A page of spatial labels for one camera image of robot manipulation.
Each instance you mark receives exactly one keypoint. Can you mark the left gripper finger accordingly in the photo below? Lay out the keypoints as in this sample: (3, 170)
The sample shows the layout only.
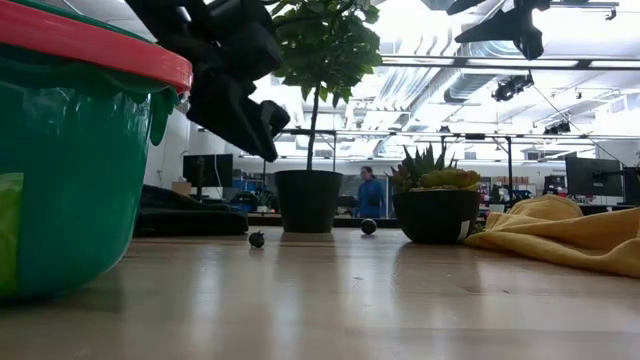
(277, 117)
(230, 120)

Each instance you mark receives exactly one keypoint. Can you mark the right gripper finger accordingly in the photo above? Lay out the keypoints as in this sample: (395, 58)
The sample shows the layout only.
(472, 6)
(520, 30)

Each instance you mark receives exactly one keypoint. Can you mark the dark toy plum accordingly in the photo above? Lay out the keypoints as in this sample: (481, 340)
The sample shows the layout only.
(369, 226)

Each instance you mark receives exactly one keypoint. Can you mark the black computer monitor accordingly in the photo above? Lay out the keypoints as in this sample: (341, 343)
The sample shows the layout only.
(207, 170)
(632, 185)
(592, 175)

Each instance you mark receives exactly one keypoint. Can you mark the black ceiling spotlight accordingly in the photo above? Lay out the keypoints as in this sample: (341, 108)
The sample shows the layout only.
(510, 87)
(557, 129)

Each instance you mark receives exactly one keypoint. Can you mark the cardboard box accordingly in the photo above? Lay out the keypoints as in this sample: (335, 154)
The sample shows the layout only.
(181, 188)

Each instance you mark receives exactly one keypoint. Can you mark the leafy plant in black pot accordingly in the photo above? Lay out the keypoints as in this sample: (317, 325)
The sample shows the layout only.
(307, 200)

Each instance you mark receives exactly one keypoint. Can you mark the person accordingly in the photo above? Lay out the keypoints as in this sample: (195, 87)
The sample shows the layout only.
(371, 195)

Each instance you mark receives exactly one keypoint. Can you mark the small dark toy blueberry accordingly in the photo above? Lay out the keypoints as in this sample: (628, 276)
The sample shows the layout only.
(257, 240)

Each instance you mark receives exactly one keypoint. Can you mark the green basket with orange rim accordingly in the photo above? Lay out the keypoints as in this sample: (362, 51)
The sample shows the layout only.
(75, 175)

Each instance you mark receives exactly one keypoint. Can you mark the succulents in black bowl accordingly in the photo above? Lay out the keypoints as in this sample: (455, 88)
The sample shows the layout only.
(435, 215)

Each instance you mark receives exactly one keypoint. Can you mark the yellow cloth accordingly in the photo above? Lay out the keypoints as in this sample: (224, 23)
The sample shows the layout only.
(550, 235)

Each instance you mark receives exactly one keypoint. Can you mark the black overhead rail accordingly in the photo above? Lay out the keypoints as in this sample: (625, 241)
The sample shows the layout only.
(450, 62)

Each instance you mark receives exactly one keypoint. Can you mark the black metal table frame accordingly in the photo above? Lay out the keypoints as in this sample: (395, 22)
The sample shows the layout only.
(345, 222)

